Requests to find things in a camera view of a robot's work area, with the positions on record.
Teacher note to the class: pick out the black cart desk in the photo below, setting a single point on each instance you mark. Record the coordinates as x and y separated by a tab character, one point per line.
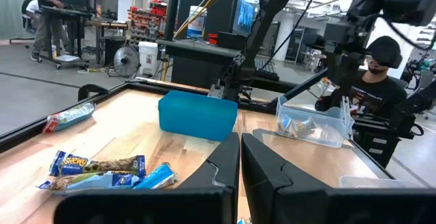
201	50

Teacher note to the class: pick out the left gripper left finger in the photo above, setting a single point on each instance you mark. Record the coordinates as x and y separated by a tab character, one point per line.
204	200

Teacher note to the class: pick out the blue Chewy granola bar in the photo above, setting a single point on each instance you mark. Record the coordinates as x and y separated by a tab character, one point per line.
98	164
92	181

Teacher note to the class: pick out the teal plastic bin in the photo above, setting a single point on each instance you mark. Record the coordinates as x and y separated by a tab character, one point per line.
197	115

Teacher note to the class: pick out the person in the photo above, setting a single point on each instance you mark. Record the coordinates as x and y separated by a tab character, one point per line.
32	7
47	33
378	94

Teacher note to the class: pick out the white blue labelled container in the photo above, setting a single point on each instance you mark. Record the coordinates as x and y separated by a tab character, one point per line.
195	23

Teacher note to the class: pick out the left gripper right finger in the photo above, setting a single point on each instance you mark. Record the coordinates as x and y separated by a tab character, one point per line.
279	196

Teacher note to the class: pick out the white bucket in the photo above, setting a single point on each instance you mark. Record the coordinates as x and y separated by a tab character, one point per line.
148	58

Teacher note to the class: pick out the small black box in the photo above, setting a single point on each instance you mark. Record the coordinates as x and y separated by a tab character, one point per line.
231	40

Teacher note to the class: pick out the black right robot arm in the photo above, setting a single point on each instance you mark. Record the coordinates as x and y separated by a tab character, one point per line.
262	30

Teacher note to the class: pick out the black drawer cabinet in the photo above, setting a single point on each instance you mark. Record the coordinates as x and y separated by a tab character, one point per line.
374	145

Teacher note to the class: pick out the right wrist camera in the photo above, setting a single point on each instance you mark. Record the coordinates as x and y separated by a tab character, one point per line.
342	33

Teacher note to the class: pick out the brown blue granola bar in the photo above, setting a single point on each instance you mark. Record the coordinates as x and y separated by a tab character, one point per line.
304	127

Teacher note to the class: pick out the tablet with blue screen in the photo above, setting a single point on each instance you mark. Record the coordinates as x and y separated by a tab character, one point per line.
246	13

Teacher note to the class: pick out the black table frame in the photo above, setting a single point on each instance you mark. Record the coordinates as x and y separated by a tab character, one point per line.
20	136

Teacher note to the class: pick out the small red box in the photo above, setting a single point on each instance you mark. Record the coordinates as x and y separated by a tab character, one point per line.
213	39

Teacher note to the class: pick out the black standing desk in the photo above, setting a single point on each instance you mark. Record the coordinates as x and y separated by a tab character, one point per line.
64	14

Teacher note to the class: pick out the light blue granola bar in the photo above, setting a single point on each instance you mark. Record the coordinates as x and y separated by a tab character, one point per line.
156	178
285	123

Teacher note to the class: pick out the black pole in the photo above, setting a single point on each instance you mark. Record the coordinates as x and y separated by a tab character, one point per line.
172	9

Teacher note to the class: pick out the wooden workbench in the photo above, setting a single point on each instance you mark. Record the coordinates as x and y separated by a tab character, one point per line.
105	24

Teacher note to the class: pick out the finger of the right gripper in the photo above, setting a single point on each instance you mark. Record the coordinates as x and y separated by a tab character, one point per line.
348	88
337	88

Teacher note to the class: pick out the gray bordered table mat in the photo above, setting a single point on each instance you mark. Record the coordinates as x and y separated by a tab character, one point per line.
306	162

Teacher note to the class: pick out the round floor fan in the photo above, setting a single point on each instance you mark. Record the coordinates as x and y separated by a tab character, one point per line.
126	61

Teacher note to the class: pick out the red parts shelf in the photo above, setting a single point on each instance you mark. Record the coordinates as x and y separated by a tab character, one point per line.
146	23

